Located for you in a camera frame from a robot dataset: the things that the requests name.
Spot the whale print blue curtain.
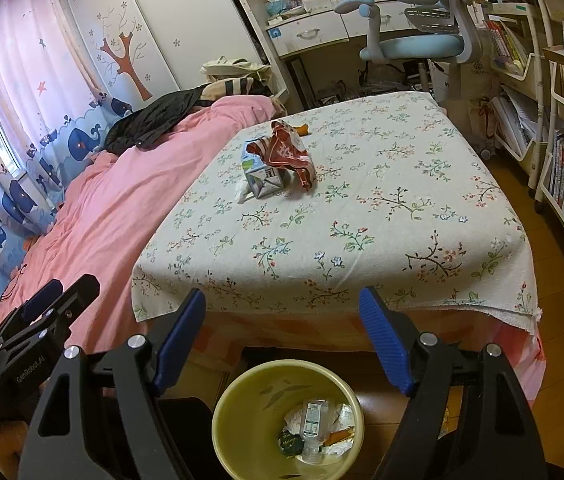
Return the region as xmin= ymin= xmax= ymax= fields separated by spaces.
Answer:
xmin=0 ymin=0 xmax=130 ymax=301

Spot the light blue office chair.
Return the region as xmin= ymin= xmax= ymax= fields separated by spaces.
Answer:
xmin=334 ymin=0 xmax=482 ymax=100

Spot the floral white bed cloth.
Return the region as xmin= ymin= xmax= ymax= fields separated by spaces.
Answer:
xmin=131 ymin=92 xmax=541 ymax=333

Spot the orange fruit peel strip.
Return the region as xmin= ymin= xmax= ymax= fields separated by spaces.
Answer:
xmin=323 ymin=427 xmax=355 ymax=446

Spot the pink duvet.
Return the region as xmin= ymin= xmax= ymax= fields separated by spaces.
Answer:
xmin=0 ymin=96 xmax=279 ymax=353

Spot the white desk with drawers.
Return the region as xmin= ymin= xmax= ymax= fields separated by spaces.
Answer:
xmin=238 ymin=0 xmax=418 ymax=108

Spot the white tissue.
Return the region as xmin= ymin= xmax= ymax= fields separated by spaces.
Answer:
xmin=280 ymin=401 xmax=356 ymax=464

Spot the crushed white milk carton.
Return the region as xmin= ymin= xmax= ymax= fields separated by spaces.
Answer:
xmin=236 ymin=138 xmax=291 ymax=204

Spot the white bookshelf with books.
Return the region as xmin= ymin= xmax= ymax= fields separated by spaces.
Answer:
xmin=483 ymin=0 xmax=564 ymax=231

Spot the clear plastic water bottle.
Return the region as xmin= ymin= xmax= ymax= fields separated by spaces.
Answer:
xmin=300 ymin=399 xmax=331 ymax=464

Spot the yellow-green trash bin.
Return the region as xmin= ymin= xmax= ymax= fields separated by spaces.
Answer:
xmin=212 ymin=360 xmax=364 ymax=479

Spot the green crumpled wrapper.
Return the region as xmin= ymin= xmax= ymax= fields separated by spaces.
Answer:
xmin=278 ymin=429 xmax=305 ymax=457

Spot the white wardrobe with tree decal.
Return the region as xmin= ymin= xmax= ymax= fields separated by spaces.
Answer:
xmin=67 ymin=0 xmax=261 ymax=108

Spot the small orange peel piece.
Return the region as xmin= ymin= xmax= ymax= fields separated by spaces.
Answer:
xmin=296 ymin=125 xmax=309 ymax=136

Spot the black jacket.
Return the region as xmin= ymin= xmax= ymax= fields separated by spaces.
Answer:
xmin=104 ymin=86 xmax=204 ymax=156

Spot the beige striped bag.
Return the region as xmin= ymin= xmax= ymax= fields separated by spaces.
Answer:
xmin=200 ymin=56 xmax=273 ymax=102

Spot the red snack bag wrapper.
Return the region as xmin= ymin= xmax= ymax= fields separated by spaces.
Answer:
xmin=245 ymin=119 xmax=316 ymax=191

